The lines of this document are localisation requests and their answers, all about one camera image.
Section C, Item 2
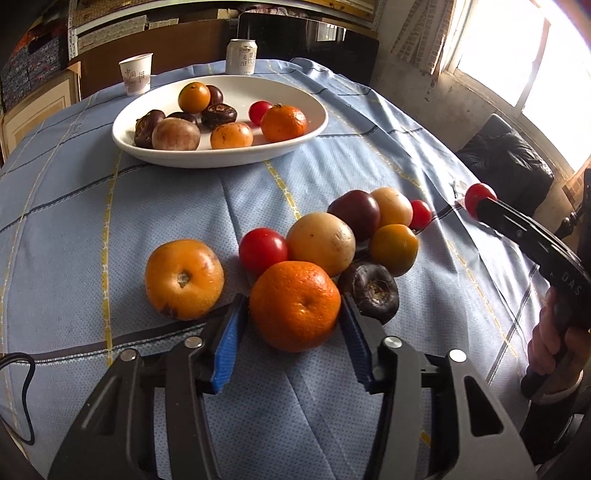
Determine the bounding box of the yellow brown round fruit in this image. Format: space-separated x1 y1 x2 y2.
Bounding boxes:
370 187 413 227

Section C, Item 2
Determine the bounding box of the yellow orange round fruit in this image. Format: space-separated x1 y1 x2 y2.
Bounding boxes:
369 224 419 277

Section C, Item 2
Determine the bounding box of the dark purple plum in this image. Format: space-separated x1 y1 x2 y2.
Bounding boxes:
328 190 381 243

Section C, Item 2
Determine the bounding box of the orange persimmon fruit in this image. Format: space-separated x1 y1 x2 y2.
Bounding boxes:
144 239 224 321

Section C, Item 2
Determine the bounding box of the large orange tangerine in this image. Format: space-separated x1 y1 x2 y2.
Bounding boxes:
249 261 341 353

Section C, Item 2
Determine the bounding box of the tan round pear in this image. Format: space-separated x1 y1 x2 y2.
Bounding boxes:
286 212 356 277

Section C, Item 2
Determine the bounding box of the red cherry tomato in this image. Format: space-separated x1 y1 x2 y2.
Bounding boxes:
238 228 290 278

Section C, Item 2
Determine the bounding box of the brown kiwi fruit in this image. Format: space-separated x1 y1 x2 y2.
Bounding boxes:
151 117 200 151

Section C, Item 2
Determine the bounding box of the dark red plum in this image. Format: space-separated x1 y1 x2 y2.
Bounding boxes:
207 85 224 106

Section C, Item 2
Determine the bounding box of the small red tomato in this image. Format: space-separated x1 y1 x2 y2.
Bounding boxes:
409 199 433 231

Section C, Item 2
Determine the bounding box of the person's right hand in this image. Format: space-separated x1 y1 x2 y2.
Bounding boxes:
528 287 590 402

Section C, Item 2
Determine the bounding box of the black leather chair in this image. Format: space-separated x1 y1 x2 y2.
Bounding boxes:
456 114 554 217

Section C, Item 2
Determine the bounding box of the blue checked tablecloth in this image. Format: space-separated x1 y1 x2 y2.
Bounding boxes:
1 59 539 474

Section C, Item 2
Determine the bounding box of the white curtain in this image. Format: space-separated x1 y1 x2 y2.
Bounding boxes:
391 0 456 78

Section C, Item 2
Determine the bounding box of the black monitor screen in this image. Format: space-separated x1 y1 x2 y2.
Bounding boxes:
238 12 380 85

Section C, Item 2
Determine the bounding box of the orange spotted fruit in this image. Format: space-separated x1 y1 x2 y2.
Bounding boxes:
211 122 253 150

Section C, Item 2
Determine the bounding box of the white oval plate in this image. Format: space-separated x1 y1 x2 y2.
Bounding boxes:
112 75 329 169

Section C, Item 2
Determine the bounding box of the dark chestnut in plate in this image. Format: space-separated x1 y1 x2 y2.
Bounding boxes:
201 103 238 130

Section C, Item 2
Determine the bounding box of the white drink can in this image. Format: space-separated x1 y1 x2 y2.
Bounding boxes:
225 39 257 75

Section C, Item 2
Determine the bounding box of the small yellow orange fruit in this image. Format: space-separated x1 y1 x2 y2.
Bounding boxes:
177 82 211 114

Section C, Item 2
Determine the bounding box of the wooden framed panel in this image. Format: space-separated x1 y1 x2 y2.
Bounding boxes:
1 62 81 159

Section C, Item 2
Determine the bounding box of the white paper cup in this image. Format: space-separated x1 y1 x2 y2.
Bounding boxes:
119 53 153 96

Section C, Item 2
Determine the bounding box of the metal storage shelf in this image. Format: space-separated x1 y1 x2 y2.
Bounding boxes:
67 0 386 59

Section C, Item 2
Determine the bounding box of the black cable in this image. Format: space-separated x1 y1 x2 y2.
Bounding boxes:
0 351 37 446

